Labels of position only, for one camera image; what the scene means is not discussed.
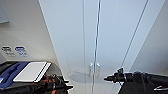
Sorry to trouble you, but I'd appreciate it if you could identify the white bin lid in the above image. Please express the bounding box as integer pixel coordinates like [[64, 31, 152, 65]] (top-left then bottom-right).
[[12, 61, 53, 84]]

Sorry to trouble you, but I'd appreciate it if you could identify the white wall board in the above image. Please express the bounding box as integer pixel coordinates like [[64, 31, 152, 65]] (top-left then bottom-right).
[[0, 6, 10, 25]]

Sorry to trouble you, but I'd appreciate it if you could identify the white wardrobe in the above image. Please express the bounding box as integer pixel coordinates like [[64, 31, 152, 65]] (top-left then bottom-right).
[[37, 0, 168, 94]]

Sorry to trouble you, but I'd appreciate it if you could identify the orange floor frame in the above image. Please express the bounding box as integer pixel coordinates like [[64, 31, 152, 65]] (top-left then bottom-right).
[[41, 74, 65, 94]]

